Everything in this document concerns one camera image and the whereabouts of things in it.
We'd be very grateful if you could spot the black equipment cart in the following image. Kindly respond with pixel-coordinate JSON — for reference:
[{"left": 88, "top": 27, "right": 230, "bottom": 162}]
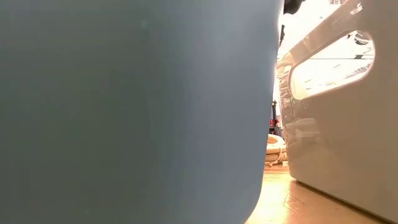
[{"left": 269, "top": 99, "right": 282, "bottom": 138}]

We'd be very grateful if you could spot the grey plastic bin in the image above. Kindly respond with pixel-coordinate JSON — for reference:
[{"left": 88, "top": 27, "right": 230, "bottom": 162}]
[{"left": 275, "top": 0, "right": 398, "bottom": 223}]

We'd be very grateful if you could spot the teal plastic bin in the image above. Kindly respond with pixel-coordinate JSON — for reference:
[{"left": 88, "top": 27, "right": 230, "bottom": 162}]
[{"left": 0, "top": 0, "right": 284, "bottom": 224}]

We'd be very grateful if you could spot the thick beige braided cable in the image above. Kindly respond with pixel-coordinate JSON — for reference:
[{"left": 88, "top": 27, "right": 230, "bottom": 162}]
[{"left": 264, "top": 133, "right": 289, "bottom": 167}]

